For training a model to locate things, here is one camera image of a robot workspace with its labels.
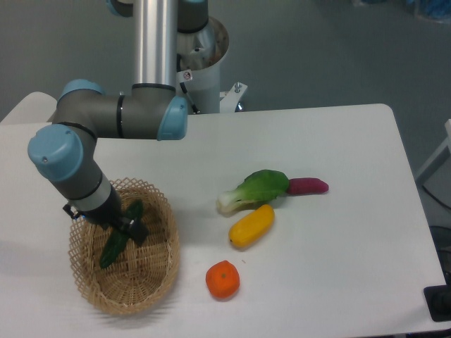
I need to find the purple sweet potato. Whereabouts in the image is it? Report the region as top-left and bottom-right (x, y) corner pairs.
(287, 177), (329, 195)

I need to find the white chair seat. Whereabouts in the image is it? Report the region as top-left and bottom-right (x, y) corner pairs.
(1, 92), (57, 125)

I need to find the black device at table edge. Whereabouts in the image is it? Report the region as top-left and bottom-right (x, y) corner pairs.
(424, 284), (450, 323)

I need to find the white furniture frame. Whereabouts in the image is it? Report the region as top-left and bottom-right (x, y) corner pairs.
(414, 120), (450, 186)

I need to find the green bok choy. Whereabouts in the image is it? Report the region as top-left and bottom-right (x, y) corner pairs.
(216, 169), (289, 213)

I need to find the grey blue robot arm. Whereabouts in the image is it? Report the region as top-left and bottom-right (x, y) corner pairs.
(27, 1), (209, 245)

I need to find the yellow mango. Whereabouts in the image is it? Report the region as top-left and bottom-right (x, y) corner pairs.
(228, 204), (275, 248)

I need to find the blue object top right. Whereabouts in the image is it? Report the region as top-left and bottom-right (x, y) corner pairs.
(404, 0), (450, 25)

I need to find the orange tangerine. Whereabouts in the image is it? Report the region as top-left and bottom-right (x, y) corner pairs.
(205, 261), (240, 299)

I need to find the dark green cucumber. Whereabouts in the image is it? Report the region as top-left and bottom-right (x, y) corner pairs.
(99, 199), (144, 269)

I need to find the oval wicker basket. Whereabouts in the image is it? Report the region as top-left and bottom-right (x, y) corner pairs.
(68, 177), (180, 315)

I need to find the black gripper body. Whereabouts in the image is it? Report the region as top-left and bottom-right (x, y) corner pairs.
(63, 184), (122, 227)

